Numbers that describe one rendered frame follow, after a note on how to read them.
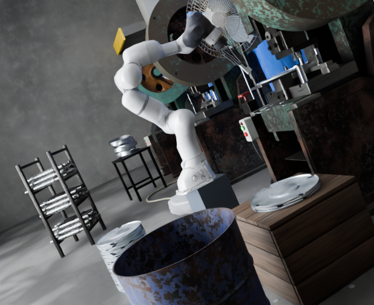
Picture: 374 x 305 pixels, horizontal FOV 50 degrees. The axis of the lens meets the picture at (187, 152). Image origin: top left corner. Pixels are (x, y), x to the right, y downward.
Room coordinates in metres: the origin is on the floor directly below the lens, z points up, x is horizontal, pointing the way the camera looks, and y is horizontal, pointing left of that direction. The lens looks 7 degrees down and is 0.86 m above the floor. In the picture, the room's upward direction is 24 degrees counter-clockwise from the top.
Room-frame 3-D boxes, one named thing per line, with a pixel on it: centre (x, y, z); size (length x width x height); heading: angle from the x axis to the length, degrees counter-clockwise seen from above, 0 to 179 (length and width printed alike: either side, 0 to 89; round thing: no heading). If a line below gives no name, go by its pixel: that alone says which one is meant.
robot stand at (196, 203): (2.04, -0.02, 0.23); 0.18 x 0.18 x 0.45; 24
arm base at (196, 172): (2.02, 0.02, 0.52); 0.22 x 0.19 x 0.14; 114
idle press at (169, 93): (5.67, -0.26, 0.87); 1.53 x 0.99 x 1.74; 106
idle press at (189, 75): (3.96, -0.73, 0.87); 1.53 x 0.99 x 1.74; 101
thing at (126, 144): (4.98, 0.66, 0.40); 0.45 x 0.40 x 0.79; 25
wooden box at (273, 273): (1.59, -0.29, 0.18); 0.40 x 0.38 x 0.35; 106
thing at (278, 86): (2.16, -0.59, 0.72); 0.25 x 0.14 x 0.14; 103
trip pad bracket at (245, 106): (2.45, -0.46, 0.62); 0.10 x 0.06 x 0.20; 13
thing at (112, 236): (2.36, 0.57, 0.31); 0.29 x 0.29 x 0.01
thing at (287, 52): (2.20, -0.76, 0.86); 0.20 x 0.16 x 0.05; 13
